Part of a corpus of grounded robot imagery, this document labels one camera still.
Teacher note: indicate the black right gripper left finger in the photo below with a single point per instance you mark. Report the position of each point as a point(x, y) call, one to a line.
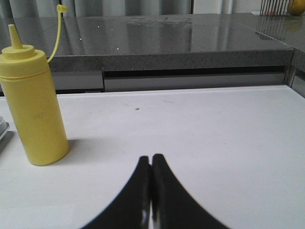
point(131, 207)

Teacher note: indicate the metal wire rack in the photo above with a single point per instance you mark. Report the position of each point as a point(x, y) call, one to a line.
point(274, 7)

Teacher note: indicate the yellow round fruit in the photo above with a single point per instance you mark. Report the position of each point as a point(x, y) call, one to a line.
point(296, 7)

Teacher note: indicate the silver digital kitchen scale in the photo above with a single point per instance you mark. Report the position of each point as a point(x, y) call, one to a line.
point(5, 133)

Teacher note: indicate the yellow squeeze bottle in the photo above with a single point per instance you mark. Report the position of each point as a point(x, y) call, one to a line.
point(27, 84)

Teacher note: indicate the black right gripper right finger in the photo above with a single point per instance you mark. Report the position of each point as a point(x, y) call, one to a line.
point(172, 206)

